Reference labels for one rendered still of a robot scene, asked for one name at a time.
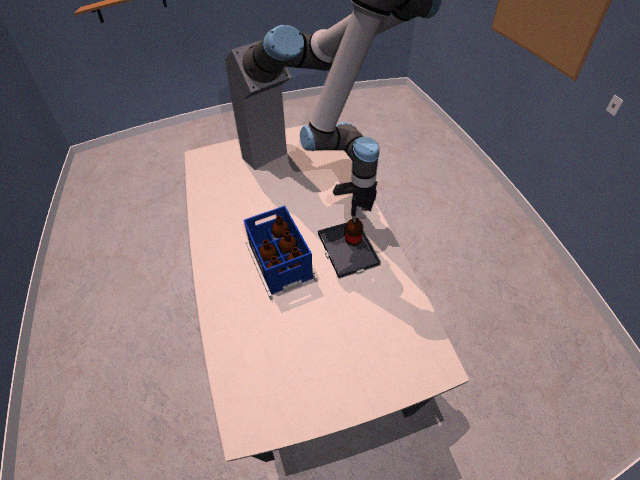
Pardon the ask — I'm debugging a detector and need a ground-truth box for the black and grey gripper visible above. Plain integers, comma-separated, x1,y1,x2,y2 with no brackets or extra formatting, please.
351,181,377,223

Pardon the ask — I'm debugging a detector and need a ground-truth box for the dark blue plastic crate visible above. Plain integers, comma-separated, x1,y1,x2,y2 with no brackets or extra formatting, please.
246,212,313,295

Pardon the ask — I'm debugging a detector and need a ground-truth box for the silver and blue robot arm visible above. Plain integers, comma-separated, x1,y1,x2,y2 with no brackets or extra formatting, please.
242,0,442,196

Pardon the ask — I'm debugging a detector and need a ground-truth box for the grey metal rail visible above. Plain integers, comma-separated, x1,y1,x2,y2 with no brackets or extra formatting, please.
245,239,364,299

